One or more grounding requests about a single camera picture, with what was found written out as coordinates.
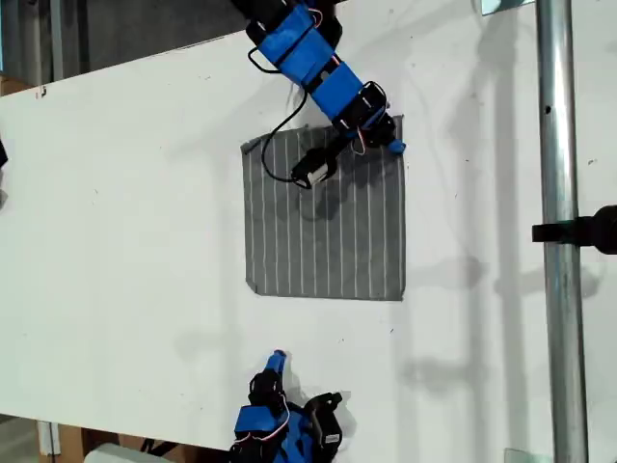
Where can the grey white-striped towel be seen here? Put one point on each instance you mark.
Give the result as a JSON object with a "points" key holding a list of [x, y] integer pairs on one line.
{"points": [[328, 241]]}

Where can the white plastic object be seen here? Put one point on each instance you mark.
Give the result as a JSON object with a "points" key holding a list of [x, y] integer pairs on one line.
{"points": [[115, 453]]}

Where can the brown cardboard box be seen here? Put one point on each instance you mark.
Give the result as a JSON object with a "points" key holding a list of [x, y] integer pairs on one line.
{"points": [[72, 441]]}

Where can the black object at table edge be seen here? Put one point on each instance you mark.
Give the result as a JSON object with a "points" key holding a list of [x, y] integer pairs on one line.
{"points": [[2, 154]]}

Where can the black camera stalk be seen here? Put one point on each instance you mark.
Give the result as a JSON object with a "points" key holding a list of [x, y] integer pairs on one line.
{"points": [[337, 144], [324, 399]]}

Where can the steel post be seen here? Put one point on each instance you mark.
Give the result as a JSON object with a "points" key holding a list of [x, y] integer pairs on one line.
{"points": [[559, 144]]}

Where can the black post clamp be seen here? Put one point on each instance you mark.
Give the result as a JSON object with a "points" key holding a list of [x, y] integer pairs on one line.
{"points": [[578, 234]]}

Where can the white table leg bracket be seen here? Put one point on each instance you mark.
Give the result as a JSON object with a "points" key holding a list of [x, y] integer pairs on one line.
{"points": [[48, 436]]}

